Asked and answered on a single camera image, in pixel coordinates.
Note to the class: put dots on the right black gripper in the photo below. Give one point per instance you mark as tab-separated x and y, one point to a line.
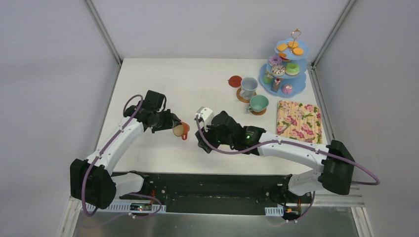
204	137

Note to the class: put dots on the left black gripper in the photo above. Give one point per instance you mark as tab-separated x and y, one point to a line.
169	120

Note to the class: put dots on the orange small mug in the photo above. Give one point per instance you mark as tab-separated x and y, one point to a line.
181	130

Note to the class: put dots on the woven rattan coaster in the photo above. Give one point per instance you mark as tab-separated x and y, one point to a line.
240	96

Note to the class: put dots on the orange round coaster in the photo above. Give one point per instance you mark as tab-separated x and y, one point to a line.
259	113

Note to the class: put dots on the green teacup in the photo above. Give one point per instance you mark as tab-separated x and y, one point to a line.
258	103

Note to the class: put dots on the red apple coaster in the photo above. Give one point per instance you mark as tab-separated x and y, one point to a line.
235	81

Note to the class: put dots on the light blue mug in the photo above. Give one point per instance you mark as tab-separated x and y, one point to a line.
249	86

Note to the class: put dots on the chocolate slice cake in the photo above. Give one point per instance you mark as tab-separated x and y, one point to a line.
276	85

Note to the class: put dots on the pink cupcake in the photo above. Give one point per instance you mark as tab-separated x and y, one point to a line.
287	89

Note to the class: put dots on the white chocolate donut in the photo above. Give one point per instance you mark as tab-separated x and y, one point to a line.
278	70

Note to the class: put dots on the purple sprinkled donut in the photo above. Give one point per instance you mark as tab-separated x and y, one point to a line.
274	60

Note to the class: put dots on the green frosted donut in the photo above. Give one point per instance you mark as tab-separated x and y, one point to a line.
292	69

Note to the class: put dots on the small orange cookie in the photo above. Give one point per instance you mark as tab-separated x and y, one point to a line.
282	55

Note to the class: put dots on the rectangular yellow biscuit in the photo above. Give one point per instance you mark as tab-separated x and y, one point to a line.
282	47

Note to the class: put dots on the round orange biscuit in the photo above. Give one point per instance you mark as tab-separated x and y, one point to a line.
293	44
297	51

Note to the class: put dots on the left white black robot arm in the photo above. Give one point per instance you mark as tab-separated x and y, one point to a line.
111	153

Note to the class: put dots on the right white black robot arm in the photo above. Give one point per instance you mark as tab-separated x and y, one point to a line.
331	166

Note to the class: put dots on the floral serving tray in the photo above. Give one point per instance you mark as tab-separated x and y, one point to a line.
299	121

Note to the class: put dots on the blue three-tier cake stand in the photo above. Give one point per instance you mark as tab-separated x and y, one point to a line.
298	81

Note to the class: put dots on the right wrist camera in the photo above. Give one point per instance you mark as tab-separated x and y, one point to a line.
205	116

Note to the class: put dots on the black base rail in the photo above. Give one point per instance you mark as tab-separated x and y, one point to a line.
196	194

